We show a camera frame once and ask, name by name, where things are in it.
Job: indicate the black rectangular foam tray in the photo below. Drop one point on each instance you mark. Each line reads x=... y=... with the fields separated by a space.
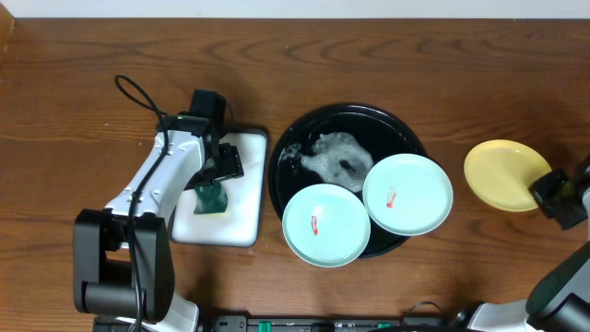
x=238 y=225

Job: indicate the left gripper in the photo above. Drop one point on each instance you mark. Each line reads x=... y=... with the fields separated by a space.
x=229 y=162

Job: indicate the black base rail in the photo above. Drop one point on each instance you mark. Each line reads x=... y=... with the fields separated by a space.
x=241 y=323

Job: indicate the mint plate front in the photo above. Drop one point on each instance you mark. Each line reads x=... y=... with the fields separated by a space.
x=326 y=225

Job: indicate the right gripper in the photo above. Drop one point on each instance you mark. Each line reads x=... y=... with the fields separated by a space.
x=541 y=187

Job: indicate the white soap foam puddle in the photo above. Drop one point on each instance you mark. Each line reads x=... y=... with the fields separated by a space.
x=337 y=159

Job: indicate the mint plate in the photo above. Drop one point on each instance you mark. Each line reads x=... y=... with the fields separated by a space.
x=408 y=194
x=326 y=225

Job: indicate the black round tray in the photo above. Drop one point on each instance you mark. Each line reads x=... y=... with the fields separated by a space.
x=379 y=132

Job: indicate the green scouring sponge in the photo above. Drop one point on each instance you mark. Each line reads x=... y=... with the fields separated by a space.
x=211 y=199

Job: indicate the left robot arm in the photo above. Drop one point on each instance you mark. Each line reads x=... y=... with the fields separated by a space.
x=122 y=255

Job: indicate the yellow plate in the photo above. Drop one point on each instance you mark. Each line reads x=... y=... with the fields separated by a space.
x=500 y=171

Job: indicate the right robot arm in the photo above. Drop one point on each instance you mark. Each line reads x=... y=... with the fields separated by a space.
x=560 y=301

